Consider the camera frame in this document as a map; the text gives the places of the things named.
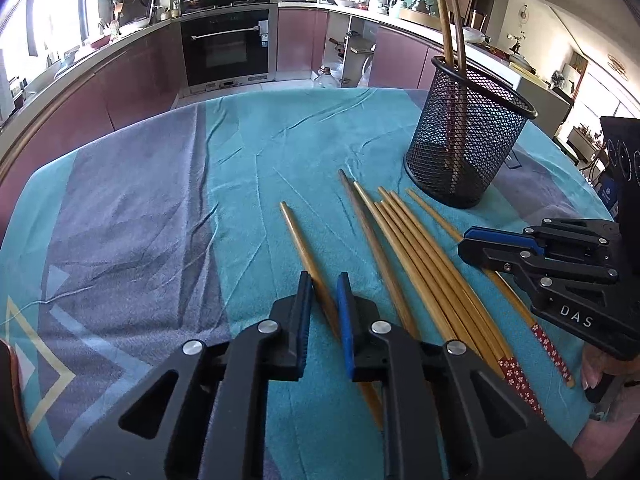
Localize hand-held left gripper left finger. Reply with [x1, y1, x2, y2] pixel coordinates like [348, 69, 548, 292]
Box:
[59, 270, 317, 480]

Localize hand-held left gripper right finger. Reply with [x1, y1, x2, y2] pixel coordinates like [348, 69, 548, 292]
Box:
[336, 272, 589, 480]

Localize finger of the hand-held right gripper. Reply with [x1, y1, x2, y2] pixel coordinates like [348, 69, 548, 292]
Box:
[457, 239, 620, 307]
[463, 218, 622, 257]

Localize bunch of wooden chopsticks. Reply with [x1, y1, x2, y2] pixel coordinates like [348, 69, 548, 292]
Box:
[338, 169, 576, 421]

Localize light wooden chopstick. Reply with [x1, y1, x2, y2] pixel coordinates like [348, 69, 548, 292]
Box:
[279, 201, 385, 431]

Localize black mesh utensil holder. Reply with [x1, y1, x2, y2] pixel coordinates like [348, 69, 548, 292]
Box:
[404, 55, 538, 209]

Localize dark brown chopstick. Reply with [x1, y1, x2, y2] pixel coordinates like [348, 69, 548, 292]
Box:
[446, 0, 471, 161]

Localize golden curved chopstick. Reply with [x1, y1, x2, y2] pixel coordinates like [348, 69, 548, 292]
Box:
[428, 0, 460, 171]

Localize person's right forearm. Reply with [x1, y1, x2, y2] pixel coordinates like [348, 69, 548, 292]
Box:
[592, 395, 640, 479]

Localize person's right hand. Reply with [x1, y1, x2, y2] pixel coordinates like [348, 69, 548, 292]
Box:
[581, 347, 610, 390]

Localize white chest cabinet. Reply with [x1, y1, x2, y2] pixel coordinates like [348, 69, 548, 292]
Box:
[514, 71, 572, 137]

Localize teal and purple tablecloth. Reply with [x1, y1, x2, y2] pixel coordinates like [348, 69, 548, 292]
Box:
[0, 87, 616, 480]

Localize wooden tray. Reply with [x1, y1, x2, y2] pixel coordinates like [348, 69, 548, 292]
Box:
[399, 7, 447, 29]

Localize clear water jug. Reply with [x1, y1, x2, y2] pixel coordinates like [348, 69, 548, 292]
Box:
[312, 66, 346, 90]

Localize purple kitchen cabinets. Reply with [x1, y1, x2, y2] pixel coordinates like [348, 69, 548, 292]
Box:
[0, 7, 501, 196]

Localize kitchen window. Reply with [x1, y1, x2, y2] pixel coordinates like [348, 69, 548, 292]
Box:
[0, 0, 101, 88]

